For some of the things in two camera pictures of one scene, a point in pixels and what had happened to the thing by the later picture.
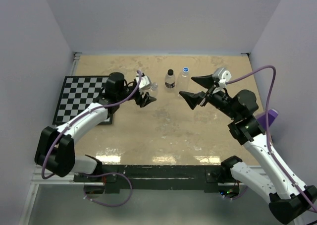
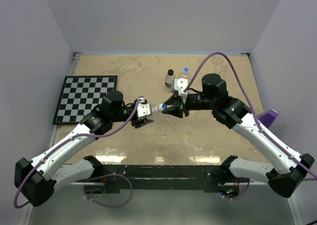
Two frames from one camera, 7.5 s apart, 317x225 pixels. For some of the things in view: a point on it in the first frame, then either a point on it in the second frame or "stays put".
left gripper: [146, 100] to [140, 122]
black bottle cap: [170, 72] stays put
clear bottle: [154, 90] to [158, 108]
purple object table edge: [272, 114] stays put
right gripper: [193, 99] to [178, 106]
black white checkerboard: [78, 92] stays put
